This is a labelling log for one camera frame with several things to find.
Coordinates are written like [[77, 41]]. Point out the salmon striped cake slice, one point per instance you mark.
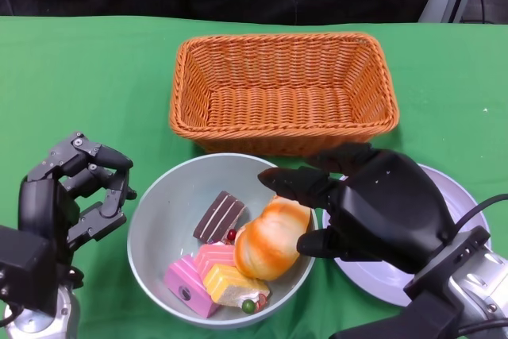
[[212, 259]]

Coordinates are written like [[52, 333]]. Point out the brown chocolate cake slice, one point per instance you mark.
[[218, 216]]

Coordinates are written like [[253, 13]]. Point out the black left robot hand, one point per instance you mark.
[[43, 204]]

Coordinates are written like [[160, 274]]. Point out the yellow cake slice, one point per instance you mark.
[[226, 283]]

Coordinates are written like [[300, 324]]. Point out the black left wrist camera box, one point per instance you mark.
[[24, 267]]

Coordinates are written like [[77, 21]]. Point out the orange striped bread roll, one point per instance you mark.
[[266, 243]]

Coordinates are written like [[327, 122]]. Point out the pink cake slice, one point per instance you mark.
[[186, 287]]

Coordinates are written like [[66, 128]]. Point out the orange wicker basket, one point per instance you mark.
[[278, 109]]

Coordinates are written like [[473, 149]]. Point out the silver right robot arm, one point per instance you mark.
[[476, 283]]

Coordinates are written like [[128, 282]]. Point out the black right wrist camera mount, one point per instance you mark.
[[416, 315]]

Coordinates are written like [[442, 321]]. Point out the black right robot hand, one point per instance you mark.
[[381, 204]]

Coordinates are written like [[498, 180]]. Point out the pale green bowl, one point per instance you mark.
[[174, 196]]

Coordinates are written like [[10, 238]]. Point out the lavender plate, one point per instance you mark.
[[456, 194]]

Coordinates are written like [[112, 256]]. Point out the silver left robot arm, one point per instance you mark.
[[59, 315]]

